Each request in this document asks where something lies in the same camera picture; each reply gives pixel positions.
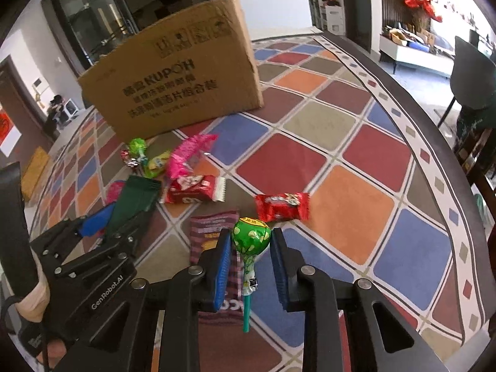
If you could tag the red wall poster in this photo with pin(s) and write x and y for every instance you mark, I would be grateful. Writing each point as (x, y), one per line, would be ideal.
(7, 131)

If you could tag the wooden chair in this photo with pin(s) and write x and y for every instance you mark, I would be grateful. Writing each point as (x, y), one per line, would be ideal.
(478, 166)

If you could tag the person's left hand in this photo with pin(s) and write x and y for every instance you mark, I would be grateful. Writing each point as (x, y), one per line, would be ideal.
(37, 302)

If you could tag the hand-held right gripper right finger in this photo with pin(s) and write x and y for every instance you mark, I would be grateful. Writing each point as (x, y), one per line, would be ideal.
(279, 269)

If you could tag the large green lollipop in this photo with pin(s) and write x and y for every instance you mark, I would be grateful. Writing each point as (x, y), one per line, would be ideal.
(250, 238)

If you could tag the pile of assorted goods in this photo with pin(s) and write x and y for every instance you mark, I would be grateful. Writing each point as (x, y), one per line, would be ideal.
(410, 38)

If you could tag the white low cabinet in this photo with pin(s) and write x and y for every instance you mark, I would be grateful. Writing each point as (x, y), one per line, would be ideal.
(414, 60)

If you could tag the small green lollipop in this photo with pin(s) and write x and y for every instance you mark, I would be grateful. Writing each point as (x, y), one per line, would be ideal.
(136, 147)

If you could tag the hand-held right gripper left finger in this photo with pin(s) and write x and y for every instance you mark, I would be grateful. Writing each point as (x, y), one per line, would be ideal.
(221, 269)

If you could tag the pink candy wrapper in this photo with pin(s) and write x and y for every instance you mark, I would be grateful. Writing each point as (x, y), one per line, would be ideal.
(186, 151)

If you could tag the glass sliding door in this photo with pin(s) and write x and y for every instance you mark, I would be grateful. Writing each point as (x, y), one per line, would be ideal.
(93, 19)

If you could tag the small white rack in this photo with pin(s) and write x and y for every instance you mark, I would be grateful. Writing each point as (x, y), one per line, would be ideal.
(69, 108)

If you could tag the small red candy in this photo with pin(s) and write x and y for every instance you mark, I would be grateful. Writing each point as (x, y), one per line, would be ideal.
(127, 157)

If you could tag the dark bundle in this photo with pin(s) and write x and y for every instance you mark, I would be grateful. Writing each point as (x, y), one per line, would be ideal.
(54, 114)

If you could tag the dark door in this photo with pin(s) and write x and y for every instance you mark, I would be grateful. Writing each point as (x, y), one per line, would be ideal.
(360, 7)

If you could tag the dark green snack packet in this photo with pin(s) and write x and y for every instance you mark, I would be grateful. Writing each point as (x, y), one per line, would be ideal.
(135, 197)

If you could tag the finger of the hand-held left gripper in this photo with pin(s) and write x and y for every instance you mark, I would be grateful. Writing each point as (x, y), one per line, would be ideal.
(128, 236)
(95, 221)

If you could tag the maroon striped snack packet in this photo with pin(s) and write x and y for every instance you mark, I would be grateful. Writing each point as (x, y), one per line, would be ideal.
(205, 228)

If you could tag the red and white snack packet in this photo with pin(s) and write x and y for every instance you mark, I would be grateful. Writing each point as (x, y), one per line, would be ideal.
(190, 190)

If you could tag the colourful checked tablecloth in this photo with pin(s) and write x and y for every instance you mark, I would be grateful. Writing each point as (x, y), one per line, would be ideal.
(348, 143)

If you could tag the yellow green candy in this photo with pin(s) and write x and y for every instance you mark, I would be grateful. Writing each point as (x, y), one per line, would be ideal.
(157, 162)

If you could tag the yellow box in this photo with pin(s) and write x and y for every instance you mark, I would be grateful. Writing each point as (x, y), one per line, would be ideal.
(35, 170)

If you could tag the brown cardboard box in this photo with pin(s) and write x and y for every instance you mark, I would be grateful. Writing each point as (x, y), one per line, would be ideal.
(174, 66)

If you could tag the red candy packet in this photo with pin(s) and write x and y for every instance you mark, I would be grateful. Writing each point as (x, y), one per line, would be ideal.
(281, 205)

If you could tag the dark green garment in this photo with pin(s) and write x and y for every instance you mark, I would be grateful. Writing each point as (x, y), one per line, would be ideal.
(471, 124)

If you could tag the white drawer unit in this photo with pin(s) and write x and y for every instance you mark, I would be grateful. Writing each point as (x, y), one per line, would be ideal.
(333, 17)

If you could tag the dark grey dining chair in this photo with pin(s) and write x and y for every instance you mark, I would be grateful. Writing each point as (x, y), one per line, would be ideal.
(471, 73)

